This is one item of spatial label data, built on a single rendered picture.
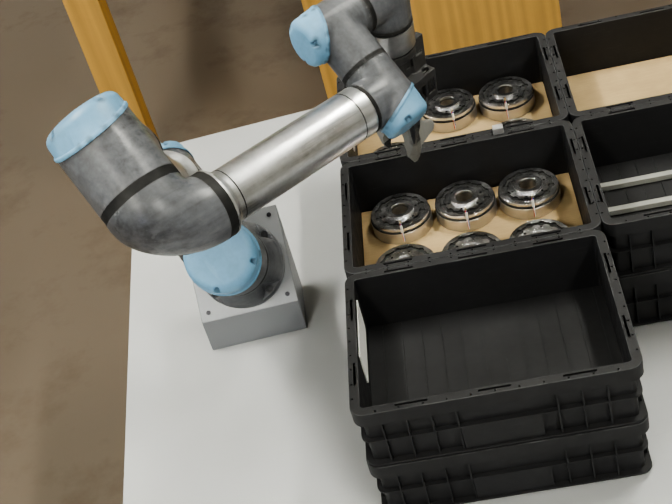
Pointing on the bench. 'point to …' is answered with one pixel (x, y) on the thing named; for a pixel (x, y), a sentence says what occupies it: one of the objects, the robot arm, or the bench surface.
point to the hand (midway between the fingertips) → (398, 151)
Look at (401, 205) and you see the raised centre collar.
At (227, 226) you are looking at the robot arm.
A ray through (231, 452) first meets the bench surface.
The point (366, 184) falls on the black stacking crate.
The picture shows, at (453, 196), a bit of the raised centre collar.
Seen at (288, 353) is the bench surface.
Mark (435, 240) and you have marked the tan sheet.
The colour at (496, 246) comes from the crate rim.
